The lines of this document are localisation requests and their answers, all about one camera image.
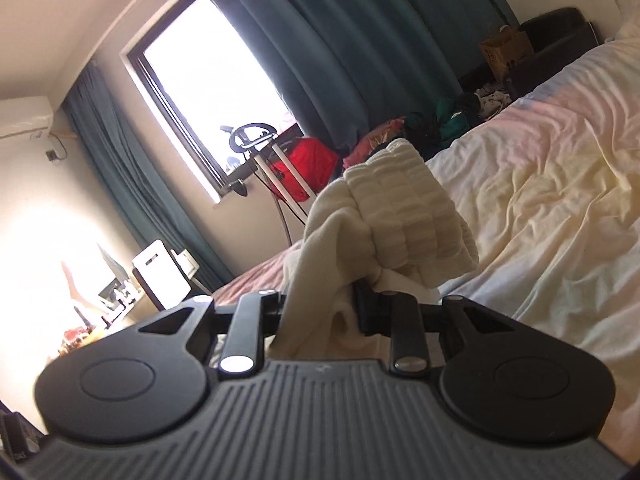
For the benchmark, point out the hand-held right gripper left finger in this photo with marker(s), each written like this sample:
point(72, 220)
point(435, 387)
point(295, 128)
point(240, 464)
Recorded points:
point(247, 330)

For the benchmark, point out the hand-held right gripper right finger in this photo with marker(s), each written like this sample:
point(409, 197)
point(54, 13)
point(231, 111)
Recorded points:
point(370, 310)

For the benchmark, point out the cream pants with black stripe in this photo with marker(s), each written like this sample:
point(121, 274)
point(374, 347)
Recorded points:
point(400, 210)

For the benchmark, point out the pile of mixed clothes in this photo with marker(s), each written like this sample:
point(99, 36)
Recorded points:
point(440, 120)

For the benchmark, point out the white air purifier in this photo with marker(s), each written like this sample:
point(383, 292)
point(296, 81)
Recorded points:
point(160, 275)

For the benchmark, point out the cluttered desk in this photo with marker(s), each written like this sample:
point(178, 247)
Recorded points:
point(95, 310)

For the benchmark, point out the red bag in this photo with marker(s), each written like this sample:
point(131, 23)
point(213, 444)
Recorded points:
point(310, 162)

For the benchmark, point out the garment steamer stand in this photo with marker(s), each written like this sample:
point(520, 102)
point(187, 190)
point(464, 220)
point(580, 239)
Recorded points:
point(260, 150)

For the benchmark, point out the bed with cream pink sheet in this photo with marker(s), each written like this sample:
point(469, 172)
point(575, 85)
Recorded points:
point(550, 185)

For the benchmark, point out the dark framed window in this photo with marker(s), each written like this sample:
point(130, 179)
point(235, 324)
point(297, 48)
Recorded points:
point(210, 85)

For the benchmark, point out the wide teal curtain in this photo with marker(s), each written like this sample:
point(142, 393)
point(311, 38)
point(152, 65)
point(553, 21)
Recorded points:
point(360, 35)

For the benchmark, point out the brown paper bag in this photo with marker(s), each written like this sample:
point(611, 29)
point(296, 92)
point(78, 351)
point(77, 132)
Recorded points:
point(507, 52)

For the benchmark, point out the black armchair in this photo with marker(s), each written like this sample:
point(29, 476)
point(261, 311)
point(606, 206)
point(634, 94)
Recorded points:
point(555, 35)

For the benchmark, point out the white pillow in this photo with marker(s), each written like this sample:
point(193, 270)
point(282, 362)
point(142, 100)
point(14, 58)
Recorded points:
point(627, 5)

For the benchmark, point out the white wall air conditioner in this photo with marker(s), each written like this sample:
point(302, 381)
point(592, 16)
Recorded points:
point(22, 117)

